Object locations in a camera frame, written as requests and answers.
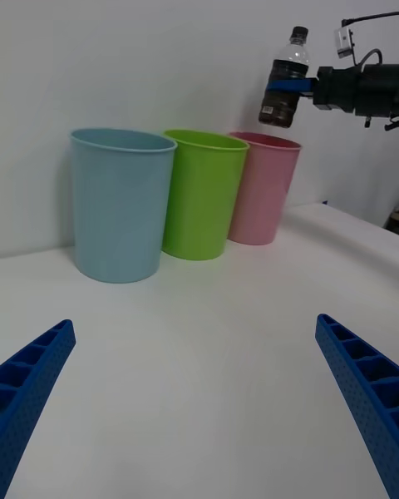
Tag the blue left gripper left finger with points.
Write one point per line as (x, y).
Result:
(29, 391)

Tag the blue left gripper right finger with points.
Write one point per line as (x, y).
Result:
(365, 391)

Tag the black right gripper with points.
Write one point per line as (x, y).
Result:
(336, 89)

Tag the dark drink plastic bottle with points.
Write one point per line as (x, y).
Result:
(282, 108)

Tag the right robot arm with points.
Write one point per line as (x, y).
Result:
(379, 89)

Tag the pink plastic bin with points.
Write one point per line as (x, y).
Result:
(262, 191)

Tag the green plastic bin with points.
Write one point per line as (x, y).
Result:
(199, 204)

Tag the pale blue plastic bin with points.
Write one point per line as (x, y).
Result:
(118, 212)

